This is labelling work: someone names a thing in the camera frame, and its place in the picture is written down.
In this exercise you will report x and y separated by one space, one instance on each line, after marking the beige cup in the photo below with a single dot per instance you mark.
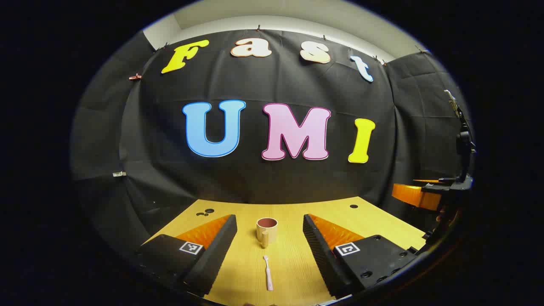
270 231

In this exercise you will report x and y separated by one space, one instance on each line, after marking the red cloth clip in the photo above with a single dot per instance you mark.
135 77

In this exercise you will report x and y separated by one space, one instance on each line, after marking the pink toothbrush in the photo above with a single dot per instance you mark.
268 278

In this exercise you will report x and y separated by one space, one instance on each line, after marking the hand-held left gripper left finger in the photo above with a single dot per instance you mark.
216 259

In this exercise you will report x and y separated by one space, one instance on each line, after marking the black backdrop cloth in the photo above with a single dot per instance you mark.
255 178

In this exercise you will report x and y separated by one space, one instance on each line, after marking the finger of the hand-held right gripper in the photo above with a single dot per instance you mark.
410 194

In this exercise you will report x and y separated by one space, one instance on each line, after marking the wooden desktop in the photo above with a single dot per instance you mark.
293 263

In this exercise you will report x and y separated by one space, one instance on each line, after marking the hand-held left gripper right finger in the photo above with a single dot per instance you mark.
323 259

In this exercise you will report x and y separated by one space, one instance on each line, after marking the white cloth clip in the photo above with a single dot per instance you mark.
119 174

